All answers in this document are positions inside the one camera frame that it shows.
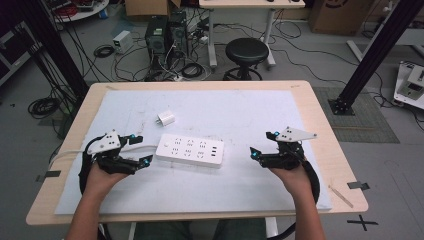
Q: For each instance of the white flat device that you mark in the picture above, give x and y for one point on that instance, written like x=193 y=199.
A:
x=411 y=85

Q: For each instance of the black tape piece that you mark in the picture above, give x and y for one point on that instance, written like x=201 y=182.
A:
x=50 y=174
x=358 y=185

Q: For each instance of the person's right hand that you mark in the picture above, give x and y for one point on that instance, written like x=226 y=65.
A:
x=295 y=181

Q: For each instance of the white table mat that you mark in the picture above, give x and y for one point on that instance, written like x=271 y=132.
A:
x=206 y=186

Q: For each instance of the round white table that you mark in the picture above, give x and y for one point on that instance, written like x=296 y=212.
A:
x=83 y=8

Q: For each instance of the black tape cross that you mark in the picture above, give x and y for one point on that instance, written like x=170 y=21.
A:
x=362 y=222

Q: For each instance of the grey floor mat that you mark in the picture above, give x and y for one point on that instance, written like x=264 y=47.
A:
x=363 y=116

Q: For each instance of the white-legged desk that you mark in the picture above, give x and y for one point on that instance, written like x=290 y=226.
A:
x=250 y=3

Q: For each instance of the light wooden table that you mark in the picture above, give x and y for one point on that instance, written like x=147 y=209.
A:
x=326 y=156

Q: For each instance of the black computer tower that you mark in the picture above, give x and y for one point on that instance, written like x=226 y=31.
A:
x=156 y=40
x=178 y=33

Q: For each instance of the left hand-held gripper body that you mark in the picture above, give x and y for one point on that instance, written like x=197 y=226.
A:
x=106 y=144

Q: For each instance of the thin wooden stick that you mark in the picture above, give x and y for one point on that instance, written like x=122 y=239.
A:
x=340 y=196

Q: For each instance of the white power strip on floor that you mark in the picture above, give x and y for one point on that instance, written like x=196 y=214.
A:
x=179 y=78

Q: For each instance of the white power supply box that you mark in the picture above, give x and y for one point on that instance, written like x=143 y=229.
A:
x=122 y=41

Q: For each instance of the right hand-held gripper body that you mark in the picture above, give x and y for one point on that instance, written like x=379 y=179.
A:
x=290 y=153

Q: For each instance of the white charger plug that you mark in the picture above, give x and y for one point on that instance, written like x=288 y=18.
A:
x=166 y=118

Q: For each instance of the black metal stand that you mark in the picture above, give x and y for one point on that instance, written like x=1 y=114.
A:
x=373 y=60
x=56 y=46

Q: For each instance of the person's left hand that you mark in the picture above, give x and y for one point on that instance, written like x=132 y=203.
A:
x=100 y=180

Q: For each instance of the white power strip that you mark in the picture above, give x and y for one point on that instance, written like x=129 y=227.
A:
x=190 y=150
x=179 y=78

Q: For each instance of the black round stool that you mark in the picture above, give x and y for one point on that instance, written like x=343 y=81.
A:
x=246 y=50

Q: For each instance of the large brown cardboard box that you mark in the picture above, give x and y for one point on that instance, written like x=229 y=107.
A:
x=340 y=15

